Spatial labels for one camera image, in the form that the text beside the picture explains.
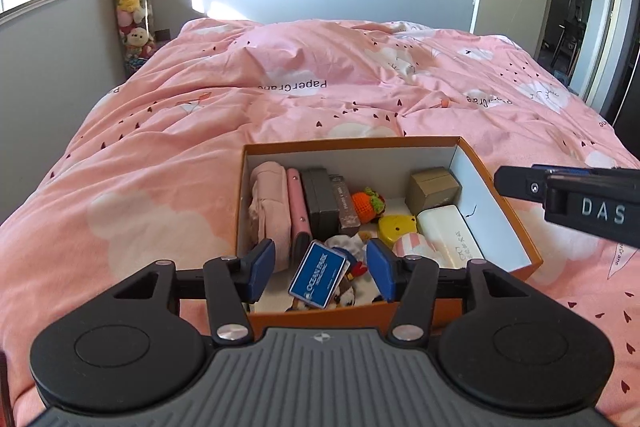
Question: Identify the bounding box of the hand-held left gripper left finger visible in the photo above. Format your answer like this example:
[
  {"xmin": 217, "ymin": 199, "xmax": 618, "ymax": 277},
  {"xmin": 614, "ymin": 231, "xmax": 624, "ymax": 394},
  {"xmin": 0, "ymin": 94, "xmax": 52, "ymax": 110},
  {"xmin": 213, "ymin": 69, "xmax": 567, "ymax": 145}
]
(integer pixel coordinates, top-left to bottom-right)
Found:
[{"xmin": 102, "ymin": 238, "xmax": 277, "ymax": 345}]

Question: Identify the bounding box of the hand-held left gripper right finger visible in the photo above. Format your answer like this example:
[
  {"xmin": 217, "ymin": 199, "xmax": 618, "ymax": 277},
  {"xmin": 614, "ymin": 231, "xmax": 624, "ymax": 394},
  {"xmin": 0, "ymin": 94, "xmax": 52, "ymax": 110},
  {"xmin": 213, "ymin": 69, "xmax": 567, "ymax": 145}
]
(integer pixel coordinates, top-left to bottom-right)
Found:
[{"xmin": 366, "ymin": 238, "xmax": 541, "ymax": 344}]

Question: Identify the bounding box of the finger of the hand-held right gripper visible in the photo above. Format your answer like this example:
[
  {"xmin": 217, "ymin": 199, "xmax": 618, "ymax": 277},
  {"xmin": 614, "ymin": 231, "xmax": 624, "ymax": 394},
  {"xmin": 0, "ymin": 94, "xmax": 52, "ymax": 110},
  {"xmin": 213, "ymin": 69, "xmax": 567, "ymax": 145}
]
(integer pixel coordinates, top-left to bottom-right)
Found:
[
  {"xmin": 494, "ymin": 165, "xmax": 551, "ymax": 208},
  {"xmin": 531, "ymin": 163, "xmax": 640, "ymax": 178}
]

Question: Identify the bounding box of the yellow round toy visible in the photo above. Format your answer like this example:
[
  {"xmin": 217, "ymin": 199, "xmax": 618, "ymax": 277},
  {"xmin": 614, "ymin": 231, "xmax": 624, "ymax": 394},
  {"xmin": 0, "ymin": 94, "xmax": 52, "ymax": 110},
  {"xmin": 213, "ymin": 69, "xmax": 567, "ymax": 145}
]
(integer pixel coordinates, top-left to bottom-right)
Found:
[{"xmin": 377, "ymin": 214, "xmax": 418, "ymax": 248}]

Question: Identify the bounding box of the small white plush doll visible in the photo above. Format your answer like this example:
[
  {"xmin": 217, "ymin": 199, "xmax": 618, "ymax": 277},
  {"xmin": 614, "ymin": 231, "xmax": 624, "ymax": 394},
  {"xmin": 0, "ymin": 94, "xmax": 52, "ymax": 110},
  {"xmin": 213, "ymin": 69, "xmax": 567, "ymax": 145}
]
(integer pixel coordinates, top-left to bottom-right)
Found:
[{"xmin": 325, "ymin": 231, "xmax": 375, "ymax": 308}]

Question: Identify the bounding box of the orange cardboard box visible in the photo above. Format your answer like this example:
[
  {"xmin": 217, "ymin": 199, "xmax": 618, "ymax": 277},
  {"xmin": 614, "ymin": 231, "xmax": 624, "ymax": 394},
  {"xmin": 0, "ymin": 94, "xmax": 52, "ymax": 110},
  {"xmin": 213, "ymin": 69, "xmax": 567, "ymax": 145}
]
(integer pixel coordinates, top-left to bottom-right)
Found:
[{"xmin": 235, "ymin": 136, "xmax": 544, "ymax": 343}]

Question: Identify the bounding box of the blue card pack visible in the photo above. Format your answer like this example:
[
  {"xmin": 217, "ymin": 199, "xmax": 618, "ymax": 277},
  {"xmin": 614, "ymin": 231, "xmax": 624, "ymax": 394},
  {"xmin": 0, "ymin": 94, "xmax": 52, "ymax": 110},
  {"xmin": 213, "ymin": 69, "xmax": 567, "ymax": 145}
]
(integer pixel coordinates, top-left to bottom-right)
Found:
[{"xmin": 288, "ymin": 240, "xmax": 351, "ymax": 309}]

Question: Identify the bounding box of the orange crochet toy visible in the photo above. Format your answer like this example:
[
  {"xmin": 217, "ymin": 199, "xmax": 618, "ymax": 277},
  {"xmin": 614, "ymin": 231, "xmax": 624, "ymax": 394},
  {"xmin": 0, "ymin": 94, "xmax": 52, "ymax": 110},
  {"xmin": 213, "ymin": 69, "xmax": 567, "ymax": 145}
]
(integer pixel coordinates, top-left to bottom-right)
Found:
[{"xmin": 350, "ymin": 187, "xmax": 387, "ymax": 224}]

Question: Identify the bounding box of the pink cloth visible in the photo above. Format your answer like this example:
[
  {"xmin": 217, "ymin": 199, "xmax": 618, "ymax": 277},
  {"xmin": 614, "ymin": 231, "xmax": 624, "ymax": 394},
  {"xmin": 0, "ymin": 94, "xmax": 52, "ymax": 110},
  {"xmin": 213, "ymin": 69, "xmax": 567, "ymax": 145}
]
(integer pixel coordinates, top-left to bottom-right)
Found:
[{"xmin": 248, "ymin": 162, "xmax": 293, "ymax": 270}]

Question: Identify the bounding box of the pink case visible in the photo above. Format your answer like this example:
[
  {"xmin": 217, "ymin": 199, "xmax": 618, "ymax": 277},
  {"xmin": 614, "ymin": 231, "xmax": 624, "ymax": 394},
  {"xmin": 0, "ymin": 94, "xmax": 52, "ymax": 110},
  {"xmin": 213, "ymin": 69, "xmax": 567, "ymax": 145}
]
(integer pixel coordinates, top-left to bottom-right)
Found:
[{"xmin": 286, "ymin": 168, "xmax": 315, "ymax": 280}]

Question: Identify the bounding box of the brown slim box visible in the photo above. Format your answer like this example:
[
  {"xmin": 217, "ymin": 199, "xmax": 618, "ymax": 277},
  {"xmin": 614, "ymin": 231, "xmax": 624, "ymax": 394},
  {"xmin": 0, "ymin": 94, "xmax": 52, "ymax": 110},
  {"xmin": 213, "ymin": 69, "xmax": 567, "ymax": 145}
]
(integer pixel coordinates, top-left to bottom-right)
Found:
[{"xmin": 327, "ymin": 174, "xmax": 361, "ymax": 235}]

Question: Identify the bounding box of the white cardboard box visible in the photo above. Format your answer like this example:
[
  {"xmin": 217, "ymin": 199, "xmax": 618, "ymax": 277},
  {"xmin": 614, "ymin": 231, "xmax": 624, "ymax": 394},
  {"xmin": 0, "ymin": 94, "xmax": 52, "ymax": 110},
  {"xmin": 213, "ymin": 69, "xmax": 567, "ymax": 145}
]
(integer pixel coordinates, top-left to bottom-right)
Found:
[{"xmin": 416, "ymin": 204, "xmax": 485, "ymax": 270}]

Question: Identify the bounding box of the dark grey box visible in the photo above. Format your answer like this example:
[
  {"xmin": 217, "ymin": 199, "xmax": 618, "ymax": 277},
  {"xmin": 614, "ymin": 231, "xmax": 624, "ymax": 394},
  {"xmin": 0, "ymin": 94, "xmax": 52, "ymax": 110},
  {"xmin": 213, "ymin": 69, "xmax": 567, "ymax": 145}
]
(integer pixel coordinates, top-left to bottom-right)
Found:
[{"xmin": 300, "ymin": 167, "xmax": 341, "ymax": 240}]

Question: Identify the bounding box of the gold cardboard box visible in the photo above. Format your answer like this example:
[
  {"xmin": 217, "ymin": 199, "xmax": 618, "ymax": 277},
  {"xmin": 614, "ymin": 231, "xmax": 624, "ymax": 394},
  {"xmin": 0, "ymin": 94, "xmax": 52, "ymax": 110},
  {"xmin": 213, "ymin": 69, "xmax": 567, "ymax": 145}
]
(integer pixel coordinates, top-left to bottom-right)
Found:
[{"xmin": 405, "ymin": 167, "xmax": 462, "ymax": 215}]

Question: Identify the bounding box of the dark wardrobe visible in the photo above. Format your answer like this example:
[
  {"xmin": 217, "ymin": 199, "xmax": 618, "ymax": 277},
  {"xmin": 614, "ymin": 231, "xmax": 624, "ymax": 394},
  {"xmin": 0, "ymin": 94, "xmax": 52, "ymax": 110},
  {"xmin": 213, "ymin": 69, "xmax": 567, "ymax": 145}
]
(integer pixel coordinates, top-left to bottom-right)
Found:
[{"xmin": 602, "ymin": 27, "xmax": 640, "ymax": 142}]

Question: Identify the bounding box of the pink printed blanket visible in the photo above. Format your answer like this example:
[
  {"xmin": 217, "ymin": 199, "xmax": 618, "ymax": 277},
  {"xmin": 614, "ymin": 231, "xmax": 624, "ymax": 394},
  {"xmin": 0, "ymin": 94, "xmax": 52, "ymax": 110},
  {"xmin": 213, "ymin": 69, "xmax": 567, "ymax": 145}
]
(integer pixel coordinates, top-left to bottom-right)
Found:
[{"xmin": 0, "ymin": 18, "xmax": 640, "ymax": 427}]

